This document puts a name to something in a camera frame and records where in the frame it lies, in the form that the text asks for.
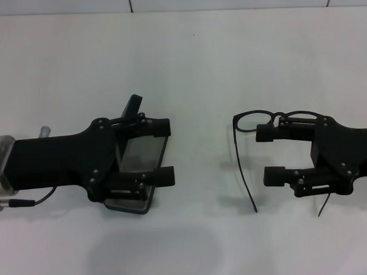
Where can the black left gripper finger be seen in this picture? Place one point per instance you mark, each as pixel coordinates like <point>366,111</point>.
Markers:
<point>167,176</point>
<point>161,126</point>

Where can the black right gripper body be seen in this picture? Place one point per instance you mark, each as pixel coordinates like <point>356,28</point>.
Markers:
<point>348,148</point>

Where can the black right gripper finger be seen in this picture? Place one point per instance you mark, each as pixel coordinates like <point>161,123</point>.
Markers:
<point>265,132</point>
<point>273,176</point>

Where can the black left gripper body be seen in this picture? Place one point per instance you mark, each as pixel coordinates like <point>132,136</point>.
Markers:
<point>50,158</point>

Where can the black glasses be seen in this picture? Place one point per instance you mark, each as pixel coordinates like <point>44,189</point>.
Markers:
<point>252,112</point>

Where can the black glasses case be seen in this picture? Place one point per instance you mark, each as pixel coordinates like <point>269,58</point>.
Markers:
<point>141,151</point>

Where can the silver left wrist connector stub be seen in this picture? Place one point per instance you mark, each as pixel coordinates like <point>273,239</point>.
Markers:
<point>45,132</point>

